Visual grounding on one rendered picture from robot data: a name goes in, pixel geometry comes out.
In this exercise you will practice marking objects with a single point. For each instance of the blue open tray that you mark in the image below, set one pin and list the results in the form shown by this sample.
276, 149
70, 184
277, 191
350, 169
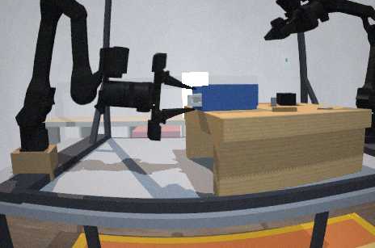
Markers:
227, 97

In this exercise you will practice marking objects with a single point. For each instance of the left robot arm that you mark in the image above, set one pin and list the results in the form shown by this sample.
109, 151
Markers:
365, 97

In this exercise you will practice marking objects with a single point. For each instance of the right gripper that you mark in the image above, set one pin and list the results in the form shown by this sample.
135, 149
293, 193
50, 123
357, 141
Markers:
141, 95

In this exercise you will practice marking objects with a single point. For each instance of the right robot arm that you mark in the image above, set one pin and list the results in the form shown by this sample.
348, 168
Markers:
39, 99

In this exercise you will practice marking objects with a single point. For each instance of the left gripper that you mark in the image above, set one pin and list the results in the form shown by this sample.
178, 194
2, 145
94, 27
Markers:
297, 22

